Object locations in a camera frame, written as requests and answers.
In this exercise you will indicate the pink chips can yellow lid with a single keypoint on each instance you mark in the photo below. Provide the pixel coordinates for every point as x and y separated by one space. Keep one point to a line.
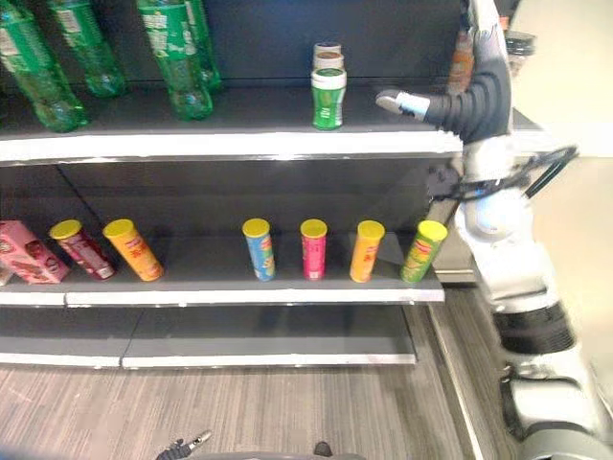
313 254

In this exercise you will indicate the orange chips can yellow lid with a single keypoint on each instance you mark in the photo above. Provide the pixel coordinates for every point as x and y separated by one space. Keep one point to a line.
366 254
136 254

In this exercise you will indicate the red chips can yellow lid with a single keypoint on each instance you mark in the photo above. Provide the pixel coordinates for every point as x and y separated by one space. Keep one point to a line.
84 251

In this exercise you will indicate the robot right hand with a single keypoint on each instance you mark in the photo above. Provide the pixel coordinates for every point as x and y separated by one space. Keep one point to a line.
479 105

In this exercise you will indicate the green jar white lid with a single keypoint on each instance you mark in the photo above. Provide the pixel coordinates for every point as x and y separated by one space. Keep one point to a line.
328 103

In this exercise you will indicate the grey shelf board white edge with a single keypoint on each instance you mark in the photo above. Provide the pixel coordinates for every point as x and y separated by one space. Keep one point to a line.
215 292
268 347
29 296
57 347

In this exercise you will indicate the clear jar black lid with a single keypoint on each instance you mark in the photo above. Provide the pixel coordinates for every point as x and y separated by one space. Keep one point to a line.
519 50

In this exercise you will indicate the green chips can yellow lid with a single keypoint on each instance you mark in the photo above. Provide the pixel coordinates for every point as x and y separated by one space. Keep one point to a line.
421 256

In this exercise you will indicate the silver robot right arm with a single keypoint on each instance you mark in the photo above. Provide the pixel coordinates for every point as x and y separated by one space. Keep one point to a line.
522 268

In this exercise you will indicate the pink snack box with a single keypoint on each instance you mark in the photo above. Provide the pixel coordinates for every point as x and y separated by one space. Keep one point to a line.
29 254

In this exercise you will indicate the orange snack bottle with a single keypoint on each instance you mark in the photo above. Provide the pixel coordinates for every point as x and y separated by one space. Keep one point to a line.
462 60

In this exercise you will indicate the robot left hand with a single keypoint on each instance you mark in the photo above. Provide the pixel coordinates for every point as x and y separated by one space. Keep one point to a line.
184 446

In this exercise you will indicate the brown-lidded white jar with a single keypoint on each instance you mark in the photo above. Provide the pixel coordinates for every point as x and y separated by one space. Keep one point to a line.
329 60

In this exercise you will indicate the blue chips can yellow lid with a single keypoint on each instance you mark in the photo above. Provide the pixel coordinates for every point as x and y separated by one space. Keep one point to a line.
261 254

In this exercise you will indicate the blue-lidded white jar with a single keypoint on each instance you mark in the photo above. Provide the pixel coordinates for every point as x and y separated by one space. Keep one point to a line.
327 47

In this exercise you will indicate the green plastic soda bottle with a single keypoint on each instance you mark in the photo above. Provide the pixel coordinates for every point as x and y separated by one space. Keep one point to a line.
208 57
179 72
40 81
91 52

